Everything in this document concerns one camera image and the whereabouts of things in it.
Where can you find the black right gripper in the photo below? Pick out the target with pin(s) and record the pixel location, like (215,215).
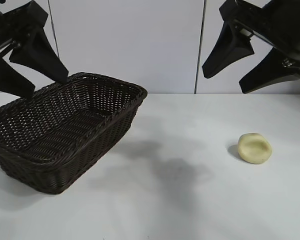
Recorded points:
(282,22)

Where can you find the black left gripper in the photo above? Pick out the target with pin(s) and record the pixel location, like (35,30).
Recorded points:
(17,25)

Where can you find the dark brown wicker basket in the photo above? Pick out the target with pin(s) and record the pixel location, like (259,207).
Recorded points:
(65,130)

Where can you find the pale yellow egg yolk pastry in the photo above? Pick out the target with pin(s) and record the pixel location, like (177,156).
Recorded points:
(255,149)

